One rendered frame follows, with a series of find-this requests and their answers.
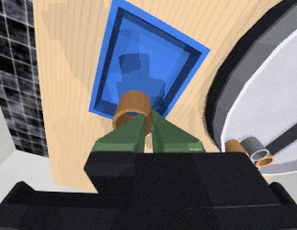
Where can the grey round turntable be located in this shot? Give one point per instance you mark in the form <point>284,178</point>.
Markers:
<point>268,108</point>

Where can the blue crate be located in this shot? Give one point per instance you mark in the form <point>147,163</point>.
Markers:
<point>142,53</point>

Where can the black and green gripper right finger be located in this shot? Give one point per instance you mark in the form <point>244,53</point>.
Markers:
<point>167,137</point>

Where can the bronze bushing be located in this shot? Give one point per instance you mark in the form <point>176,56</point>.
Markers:
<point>234,145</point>
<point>133,101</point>
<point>269,159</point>

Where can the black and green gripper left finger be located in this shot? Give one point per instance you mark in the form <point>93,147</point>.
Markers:
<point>127,137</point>

